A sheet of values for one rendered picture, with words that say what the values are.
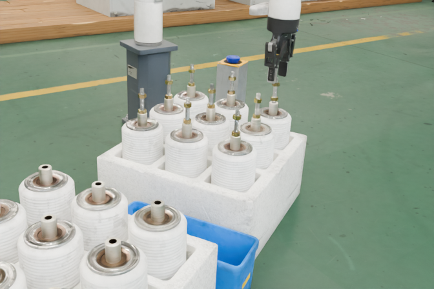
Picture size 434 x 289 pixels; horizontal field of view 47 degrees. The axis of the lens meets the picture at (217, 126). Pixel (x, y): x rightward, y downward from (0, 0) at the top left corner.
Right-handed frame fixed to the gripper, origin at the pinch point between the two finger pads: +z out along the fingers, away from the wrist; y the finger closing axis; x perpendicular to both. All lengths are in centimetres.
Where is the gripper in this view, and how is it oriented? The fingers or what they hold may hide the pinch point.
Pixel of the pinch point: (277, 74)
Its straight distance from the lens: 124.9
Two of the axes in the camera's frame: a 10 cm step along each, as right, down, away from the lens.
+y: 4.8, -3.2, 8.1
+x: -8.8, -2.3, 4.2
